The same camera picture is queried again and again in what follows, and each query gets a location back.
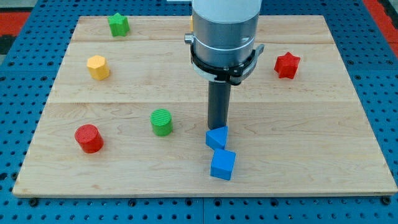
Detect yellow block behind arm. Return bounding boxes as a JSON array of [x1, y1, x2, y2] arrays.
[[190, 16, 193, 32]]

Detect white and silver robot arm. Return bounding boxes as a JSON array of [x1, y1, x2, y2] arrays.
[[192, 0, 262, 67]]

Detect red star block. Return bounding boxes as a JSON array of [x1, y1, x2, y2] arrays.
[[274, 52, 301, 79]]

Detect green star block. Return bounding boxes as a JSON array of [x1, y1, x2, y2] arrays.
[[108, 12, 130, 37]]

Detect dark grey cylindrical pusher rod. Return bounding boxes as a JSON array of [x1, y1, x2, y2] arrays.
[[208, 82, 231, 129]]

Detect blue triangle block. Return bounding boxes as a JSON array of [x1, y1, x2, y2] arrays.
[[205, 126, 228, 150]]

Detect green cylinder block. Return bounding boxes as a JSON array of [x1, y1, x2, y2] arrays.
[[150, 108, 173, 136]]

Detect blue cube block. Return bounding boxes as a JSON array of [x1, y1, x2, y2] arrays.
[[210, 149, 236, 180]]

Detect light wooden board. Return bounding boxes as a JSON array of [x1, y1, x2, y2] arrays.
[[13, 16, 397, 198]]

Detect yellow hexagon block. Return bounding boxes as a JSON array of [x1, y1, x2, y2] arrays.
[[86, 55, 110, 80]]

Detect red cylinder block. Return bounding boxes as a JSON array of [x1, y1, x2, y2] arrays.
[[75, 124, 104, 154]]

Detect black ring clamp on arm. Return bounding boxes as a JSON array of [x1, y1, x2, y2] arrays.
[[190, 44, 265, 86]]

